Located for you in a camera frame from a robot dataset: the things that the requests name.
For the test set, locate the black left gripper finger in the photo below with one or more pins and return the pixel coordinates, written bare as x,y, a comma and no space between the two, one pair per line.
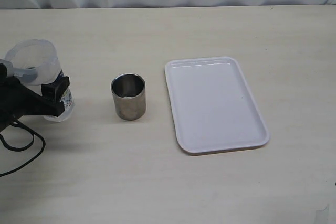
54,91

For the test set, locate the white plastic tray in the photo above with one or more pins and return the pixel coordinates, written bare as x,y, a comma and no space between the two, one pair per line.
213,107

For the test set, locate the clear plastic measuring cup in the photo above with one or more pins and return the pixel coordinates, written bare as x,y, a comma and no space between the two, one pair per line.
41,56

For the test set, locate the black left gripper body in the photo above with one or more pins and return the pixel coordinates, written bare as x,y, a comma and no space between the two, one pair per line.
18,100

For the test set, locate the stainless steel cup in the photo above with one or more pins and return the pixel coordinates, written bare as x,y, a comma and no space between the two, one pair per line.
128,91

